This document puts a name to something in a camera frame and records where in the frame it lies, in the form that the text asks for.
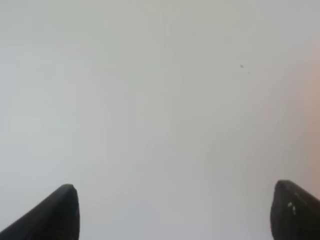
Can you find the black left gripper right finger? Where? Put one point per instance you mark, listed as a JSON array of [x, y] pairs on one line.
[[294, 213]]

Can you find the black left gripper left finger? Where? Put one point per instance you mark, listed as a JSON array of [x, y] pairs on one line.
[[57, 217]]

